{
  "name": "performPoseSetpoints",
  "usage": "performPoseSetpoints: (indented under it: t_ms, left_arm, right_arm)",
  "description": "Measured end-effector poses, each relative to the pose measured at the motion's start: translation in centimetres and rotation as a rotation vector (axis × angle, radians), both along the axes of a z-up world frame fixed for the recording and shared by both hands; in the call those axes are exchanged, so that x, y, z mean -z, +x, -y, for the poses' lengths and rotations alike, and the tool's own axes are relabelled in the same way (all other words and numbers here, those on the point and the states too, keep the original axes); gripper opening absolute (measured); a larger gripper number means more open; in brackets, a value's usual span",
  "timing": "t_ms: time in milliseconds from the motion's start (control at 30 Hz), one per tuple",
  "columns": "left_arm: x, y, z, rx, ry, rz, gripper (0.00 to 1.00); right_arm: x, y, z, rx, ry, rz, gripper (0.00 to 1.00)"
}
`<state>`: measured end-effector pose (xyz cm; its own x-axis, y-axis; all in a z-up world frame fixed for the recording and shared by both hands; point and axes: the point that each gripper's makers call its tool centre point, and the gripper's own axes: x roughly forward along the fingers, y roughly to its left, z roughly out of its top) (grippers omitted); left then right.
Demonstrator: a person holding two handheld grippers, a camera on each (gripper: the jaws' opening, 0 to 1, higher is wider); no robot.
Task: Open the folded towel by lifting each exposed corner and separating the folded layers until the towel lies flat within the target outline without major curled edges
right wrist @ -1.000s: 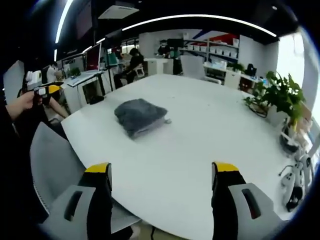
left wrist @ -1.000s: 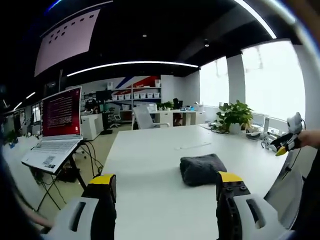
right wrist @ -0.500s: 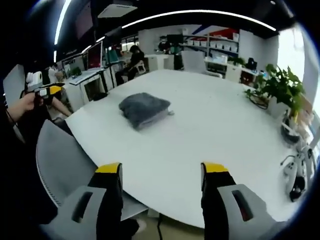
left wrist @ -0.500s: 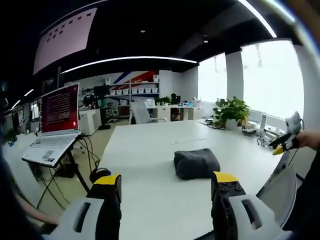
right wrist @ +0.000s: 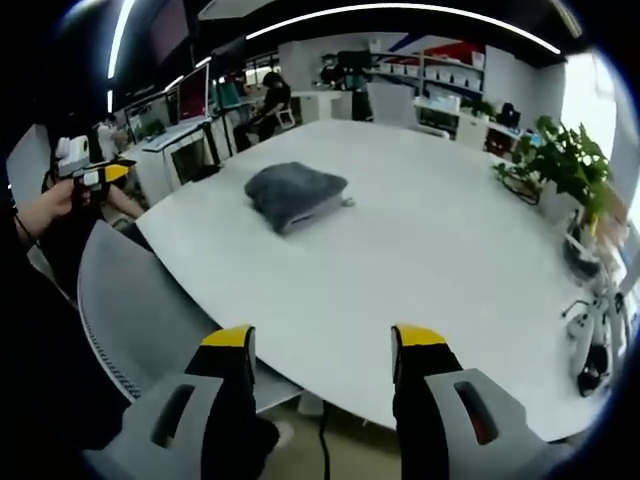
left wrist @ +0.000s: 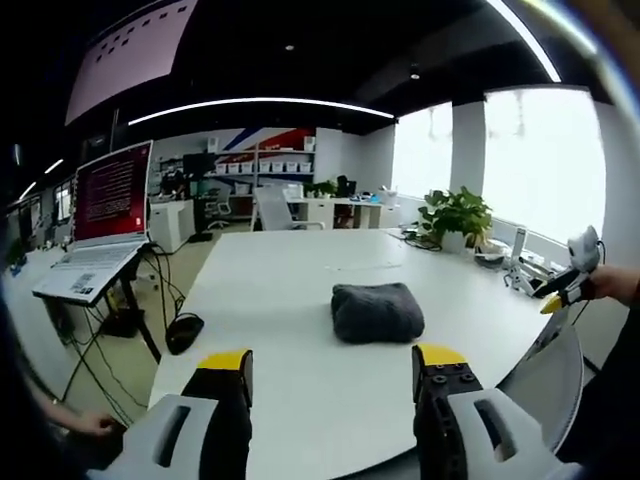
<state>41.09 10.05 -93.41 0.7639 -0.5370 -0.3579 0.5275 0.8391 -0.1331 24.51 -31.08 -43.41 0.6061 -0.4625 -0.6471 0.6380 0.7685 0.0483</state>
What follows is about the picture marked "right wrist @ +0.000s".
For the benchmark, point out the person's left hand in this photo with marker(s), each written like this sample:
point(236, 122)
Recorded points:
point(50, 207)

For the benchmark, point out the storage shelf with white boxes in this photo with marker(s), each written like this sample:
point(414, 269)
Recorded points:
point(430, 70)

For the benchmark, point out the grey towel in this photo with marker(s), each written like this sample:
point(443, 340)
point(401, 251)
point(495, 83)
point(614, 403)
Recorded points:
point(295, 192)

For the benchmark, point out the grey chair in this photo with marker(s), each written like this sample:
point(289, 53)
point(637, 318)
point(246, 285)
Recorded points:
point(145, 310)

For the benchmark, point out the white side desk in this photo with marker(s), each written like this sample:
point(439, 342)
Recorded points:
point(175, 155)

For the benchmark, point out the green potted plant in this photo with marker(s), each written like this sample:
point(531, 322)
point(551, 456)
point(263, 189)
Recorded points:
point(565, 160)

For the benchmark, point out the curved ceiling light strip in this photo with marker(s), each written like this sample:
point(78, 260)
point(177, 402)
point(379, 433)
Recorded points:
point(400, 12)

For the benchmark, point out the red screen monitor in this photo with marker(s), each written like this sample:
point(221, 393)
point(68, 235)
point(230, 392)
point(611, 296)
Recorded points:
point(194, 95)

